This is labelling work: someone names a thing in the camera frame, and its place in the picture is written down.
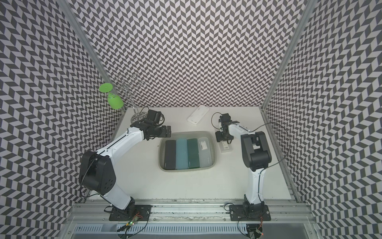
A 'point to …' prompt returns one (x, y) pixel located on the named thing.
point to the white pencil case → (196, 117)
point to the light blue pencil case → (181, 155)
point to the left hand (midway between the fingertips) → (163, 132)
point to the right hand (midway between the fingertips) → (223, 140)
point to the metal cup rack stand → (131, 83)
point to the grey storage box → (187, 135)
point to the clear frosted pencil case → (205, 157)
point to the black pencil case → (170, 155)
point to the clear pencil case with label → (226, 147)
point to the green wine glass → (113, 99)
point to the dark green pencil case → (193, 153)
